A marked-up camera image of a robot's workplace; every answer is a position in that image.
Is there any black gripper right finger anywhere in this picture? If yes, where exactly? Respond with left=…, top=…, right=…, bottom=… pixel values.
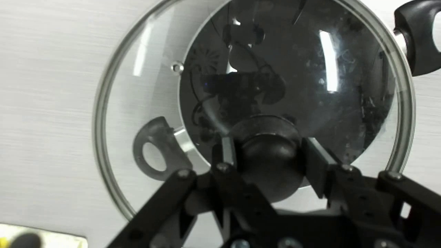
left=301, top=136, right=441, bottom=248

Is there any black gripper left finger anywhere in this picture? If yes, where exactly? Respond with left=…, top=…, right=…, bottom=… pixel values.
left=107, top=135, right=278, bottom=248

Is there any plain yellow mat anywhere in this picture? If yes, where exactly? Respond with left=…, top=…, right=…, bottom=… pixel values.
left=0, top=221, right=89, bottom=248

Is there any glass lid with black knob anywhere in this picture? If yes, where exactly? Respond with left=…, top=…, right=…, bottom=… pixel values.
left=92, top=0, right=417, bottom=223

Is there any black cooking pot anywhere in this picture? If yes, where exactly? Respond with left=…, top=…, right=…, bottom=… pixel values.
left=132, top=0, right=441, bottom=181

